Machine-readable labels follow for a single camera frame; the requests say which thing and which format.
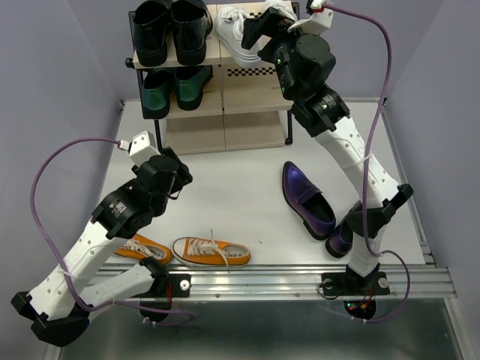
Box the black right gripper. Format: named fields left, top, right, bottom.
left=240, top=7, right=318, bottom=101

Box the white sneaker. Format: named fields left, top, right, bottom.
left=214, top=5, right=263, bottom=68
left=262, top=0, right=298, bottom=22

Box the purple loafer one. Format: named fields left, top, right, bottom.
left=325, top=220, right=353, bottom=259
left=281, top=161, right=336, bottom=241

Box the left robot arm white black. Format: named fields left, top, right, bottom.
left=11, top=147, right=193, bottom=347

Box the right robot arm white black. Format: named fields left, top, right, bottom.
left=241, top=1, right=413, bottom=297

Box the beige black-framed shoe shelf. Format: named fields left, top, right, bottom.
left=125, top=2, right=292, bottom=154

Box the black loafer right one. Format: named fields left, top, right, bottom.
left=171, top=0, right=213, bottom=66

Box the black loafer one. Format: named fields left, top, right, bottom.
left=133, top=1, right=173, bottom=67
left=171, top=0, right=213, bottom=66

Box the orange sneaker left one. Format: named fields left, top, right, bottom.
left=114, top=234, right=173, bottom=266

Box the orange sneaker one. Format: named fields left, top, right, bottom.
left=114, top=234, right=173, bottom=266
left=171, top=236, right=251, bottom=272

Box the orange sneaker right one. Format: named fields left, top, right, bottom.
left=171, top=236, right=251, bottom=272

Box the green loafer right one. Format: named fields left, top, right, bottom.
left=174, top=65, right=213, bottom=111

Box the green loafer one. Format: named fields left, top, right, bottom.
left=142, top=68, right=174, bottom=119
left=174, top=65, right=213, bottom=111

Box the green loafer left one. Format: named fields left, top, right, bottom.
left=142, top=68, right=174, bottom=119

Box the black loafer left one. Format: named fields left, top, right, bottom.
left=133, top=1, right=173, bottom=67

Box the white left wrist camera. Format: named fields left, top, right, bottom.
left=128, top=130, right=160, bottom=167

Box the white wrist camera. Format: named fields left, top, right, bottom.
left=128, top=130, right=160, bottom=167
left=288, top=0, right=333, bottom=35

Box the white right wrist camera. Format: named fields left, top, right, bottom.
left=288, top=0, right=333, bottom=35

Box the aluminium mounting rail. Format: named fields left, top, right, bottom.
left=168, top=265, right=458, bottom=302

